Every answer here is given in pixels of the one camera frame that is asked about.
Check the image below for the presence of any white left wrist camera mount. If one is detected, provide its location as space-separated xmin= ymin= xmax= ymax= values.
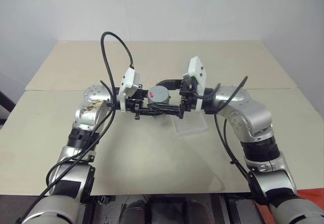
xmin=118 ymin=66 xmax=143 ymax=114

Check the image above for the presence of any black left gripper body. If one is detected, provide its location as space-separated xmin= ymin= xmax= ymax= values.
xmin=125 ymin=95 xmax=143 ymax=121

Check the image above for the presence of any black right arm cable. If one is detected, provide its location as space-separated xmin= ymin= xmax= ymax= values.
xmin=197 ymin=76 xmax=266 ymax=200

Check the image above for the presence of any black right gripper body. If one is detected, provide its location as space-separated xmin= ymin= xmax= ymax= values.
xmin=178 ymin=80 xmax=197 ymax=120

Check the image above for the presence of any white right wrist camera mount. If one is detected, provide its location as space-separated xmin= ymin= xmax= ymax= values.
xmin=182 ymin=56 xmax=208 ymax=112

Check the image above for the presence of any grey-green jar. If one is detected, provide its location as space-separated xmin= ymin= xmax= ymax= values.
xmin=148 ymin=96 xmax=172 ymax=109

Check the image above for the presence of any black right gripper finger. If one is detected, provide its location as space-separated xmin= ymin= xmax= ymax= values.
xmin=156 ymin=79 xmax=182 ymax=88
xmin=161 ymin=105 xmax=181 ymax=116

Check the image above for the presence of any clear plastic box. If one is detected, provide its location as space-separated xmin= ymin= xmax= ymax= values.
xmin=170 ymin=112 xmax=209 ymax=135

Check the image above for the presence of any grey jar lid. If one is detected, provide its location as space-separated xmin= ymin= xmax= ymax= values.
xmin=147 ymin=85 xmax=171 ymax=103

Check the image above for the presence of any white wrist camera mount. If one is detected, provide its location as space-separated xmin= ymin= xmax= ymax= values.
xmin=182 ymin=56 xmax=208 ymax=112
xmin=118 ymin=66 xmax=143 ymax=114

